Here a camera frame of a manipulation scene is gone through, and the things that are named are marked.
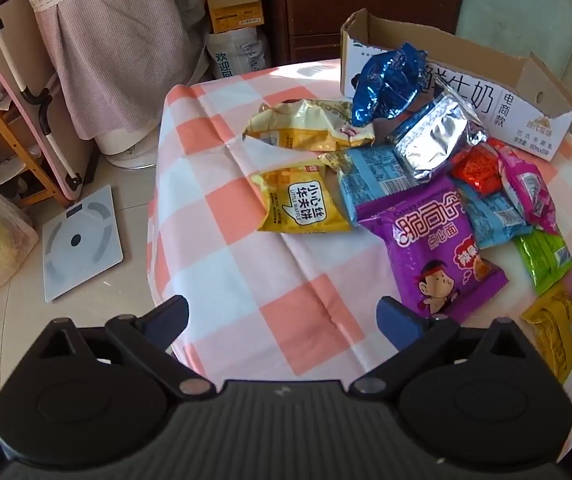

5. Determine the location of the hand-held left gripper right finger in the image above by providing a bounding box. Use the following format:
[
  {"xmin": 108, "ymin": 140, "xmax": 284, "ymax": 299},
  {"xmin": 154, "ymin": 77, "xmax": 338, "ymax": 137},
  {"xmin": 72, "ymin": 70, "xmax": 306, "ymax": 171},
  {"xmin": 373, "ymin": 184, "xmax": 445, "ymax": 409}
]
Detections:
[{"xmin": 348, "ymin": 296, "xmax": 527, "ymax": 397}]

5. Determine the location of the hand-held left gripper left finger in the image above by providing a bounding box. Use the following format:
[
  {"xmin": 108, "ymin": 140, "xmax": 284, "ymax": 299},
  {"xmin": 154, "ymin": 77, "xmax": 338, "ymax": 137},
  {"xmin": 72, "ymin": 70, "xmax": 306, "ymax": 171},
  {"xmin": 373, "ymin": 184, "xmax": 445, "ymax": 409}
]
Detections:
[{"xmin": 36, "ymin": 295, "xmax": 217, "ymax": 402}]

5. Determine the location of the dark yellow snack packet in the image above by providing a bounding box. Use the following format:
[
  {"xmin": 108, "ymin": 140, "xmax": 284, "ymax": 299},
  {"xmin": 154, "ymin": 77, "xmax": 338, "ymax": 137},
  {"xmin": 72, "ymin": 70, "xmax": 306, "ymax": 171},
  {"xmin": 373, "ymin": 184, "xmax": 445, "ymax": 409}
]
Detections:
[{"xmin": 521, "ymin": 285, "xmax": 572, "ymax": 386}]

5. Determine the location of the purple snack packet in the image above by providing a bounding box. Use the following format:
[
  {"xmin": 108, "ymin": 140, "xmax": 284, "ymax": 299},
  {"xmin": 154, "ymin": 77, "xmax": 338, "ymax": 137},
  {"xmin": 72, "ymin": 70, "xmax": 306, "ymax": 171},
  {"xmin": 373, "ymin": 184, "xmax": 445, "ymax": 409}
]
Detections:
[{"xmin": 356, "ymin": 191, "xmax": 509, "ymax": 322}]

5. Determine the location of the pink snack packet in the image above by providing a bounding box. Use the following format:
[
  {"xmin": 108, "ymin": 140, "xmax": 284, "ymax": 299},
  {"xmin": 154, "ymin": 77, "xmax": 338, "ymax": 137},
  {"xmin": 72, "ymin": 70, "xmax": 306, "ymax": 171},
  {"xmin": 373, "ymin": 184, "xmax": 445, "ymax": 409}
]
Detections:
[{"xmin": 496, "ymin": 147, "xmax": 559, "ymax": 233}]

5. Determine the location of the light blue snack packet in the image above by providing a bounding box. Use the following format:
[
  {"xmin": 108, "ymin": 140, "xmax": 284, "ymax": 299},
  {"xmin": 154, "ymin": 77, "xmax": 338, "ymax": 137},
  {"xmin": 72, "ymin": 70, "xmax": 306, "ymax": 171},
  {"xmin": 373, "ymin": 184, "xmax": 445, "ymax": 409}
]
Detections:
[
  {"xmin": 336, "ymin": 147, "xmax": 419, "ymax": 226},
  {"xmin": 458, "ymin": 187, "xmax": 534, "ymax": 250}
]

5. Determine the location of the yellow wafer packet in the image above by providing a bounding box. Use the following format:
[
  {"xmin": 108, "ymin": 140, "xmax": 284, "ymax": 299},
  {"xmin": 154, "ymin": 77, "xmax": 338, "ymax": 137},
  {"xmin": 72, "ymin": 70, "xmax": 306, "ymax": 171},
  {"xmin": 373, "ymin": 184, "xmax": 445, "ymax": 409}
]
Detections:
[{"xmin": 250, "ymin": 162, "xmax": 352, "ymax": 233}]

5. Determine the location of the silver foil snack packet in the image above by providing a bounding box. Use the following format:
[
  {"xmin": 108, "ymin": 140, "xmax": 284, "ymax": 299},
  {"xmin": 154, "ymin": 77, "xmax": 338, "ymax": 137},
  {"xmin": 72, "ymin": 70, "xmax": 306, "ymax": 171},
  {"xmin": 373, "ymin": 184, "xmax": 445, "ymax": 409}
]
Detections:
[{"xmin": 388, "ymin": 91, "xmax": 489, "ymax": 181}]

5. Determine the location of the cream croissant bread packet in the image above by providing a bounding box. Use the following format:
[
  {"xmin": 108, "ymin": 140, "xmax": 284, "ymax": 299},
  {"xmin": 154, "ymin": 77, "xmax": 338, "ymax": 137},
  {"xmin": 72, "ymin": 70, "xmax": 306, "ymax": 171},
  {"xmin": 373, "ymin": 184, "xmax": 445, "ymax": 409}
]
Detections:
[{"xmin": 243, "ymin": 99, "xmax": 377, "ymax": 153}]

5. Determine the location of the white printed cardboard box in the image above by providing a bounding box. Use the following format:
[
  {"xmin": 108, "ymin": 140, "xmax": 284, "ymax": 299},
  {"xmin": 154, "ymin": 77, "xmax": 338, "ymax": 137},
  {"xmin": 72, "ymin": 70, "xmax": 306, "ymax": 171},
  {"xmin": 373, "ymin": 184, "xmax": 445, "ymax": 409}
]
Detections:
[{"xmin": 340, "ymin": 8, "xmax": 572, "ymax": 162}]

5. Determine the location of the blue foil snack packet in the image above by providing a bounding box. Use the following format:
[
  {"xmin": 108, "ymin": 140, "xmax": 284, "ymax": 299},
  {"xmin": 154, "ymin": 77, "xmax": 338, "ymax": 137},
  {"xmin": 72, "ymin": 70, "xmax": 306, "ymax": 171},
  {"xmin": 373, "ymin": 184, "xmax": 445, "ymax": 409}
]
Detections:
[{"xmin": 351, "ymin": 42, "xmax": 429, "ymax": 128}]

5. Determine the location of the green snack packet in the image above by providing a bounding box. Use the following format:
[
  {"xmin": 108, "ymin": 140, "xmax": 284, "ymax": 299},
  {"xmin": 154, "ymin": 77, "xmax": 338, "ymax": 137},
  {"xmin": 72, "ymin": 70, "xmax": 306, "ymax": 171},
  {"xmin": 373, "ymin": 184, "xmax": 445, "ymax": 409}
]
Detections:
[{"xmin": 513, "ymin": 230, "xmax": 572, "ymax": 295}]

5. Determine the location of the pink white checkered tablecloth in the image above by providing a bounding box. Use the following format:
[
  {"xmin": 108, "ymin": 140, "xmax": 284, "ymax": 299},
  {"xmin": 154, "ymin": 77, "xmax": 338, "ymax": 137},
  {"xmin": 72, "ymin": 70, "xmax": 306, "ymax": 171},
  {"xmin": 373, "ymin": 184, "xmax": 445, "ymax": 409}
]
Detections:
[{"xmin": 147, "ymin": 58, "xmax": 572, "ymax": 411}]

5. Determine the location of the white bathroom scale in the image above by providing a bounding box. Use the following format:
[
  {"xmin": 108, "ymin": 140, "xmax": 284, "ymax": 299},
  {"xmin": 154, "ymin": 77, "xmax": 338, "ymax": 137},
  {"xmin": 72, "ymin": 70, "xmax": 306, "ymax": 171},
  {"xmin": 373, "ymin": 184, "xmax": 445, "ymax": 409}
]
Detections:
[{"xmin": 42, "ymin": 185, "xmax": 124, "ymax": 303}]

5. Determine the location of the white round appliance base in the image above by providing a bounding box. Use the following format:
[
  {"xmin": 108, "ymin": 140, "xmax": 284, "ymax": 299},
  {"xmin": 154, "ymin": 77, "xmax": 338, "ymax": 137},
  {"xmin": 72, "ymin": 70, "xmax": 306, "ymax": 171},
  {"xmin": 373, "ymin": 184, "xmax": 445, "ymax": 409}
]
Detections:
[{"xmin": 98, "ymin": 127, "xmax": 159, "ymax": 168}]

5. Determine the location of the orange snack packet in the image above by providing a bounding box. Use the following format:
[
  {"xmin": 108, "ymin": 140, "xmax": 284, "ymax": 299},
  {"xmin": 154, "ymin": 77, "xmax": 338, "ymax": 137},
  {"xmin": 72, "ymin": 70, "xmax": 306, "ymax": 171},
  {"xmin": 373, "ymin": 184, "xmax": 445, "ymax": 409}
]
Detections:
[{"xmin": 450, "ymin": 142, "xmax": 512, "ymax": 198}]

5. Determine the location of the wooden rack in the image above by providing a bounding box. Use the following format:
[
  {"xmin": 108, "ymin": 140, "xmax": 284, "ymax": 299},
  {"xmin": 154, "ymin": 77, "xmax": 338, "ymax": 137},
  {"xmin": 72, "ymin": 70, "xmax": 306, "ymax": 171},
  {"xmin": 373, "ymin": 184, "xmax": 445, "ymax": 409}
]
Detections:
[{"xmin": 0, "ymin": 50, "xmax": 62, "ymax": 208}]

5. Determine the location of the pink folding table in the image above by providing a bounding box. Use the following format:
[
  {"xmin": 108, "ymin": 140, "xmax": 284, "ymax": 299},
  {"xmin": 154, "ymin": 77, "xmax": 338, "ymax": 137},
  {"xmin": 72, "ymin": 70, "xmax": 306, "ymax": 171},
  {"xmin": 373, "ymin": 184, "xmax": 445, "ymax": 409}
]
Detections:
[{"xmin": 0, "ymin": 0, "xmax": 99, "ymax": 201}]

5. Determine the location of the white printed bag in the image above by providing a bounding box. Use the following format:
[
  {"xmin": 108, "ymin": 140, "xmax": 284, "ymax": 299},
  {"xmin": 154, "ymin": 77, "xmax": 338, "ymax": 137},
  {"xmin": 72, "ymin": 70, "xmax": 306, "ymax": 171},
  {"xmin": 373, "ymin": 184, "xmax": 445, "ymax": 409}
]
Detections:
[{"xmin": 208, "ymin": 27, "xmax": 272, "ymax": 81}]

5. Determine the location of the checked fabric cover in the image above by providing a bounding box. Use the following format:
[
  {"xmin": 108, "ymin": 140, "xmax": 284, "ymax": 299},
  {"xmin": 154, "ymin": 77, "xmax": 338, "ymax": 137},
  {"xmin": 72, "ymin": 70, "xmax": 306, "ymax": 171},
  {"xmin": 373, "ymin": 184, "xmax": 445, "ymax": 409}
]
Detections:
[{"xmin": 8, "ymin": 0, "xmax": 207, "ymax": 138}]

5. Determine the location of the light green sofa cushion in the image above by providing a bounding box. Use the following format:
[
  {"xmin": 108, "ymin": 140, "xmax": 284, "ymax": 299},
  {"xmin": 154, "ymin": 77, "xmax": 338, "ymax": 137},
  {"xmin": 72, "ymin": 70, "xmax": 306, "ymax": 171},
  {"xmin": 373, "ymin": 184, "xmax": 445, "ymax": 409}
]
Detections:
[{"xmin": 456, "ymin": 0, "xmax": 572, "ymax": 81}]

